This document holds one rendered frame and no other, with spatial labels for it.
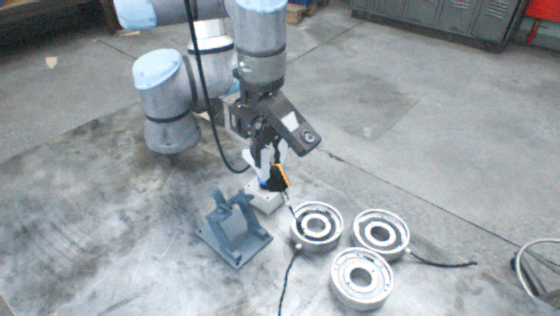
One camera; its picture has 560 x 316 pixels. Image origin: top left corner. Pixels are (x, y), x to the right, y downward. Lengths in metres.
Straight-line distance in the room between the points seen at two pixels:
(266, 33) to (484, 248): 1.63
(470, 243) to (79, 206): 1.63
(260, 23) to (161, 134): 0.52
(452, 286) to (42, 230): 0.81
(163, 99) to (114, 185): 0.23
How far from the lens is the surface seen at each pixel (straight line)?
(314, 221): 0.75
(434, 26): 3.99
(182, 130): 0.94
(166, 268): 0.73
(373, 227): 0.75
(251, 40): 0.51
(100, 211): 0.87
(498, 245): 2.00
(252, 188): 0.77
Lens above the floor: 1.39
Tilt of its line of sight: 40 degrees down
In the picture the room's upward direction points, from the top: straight up
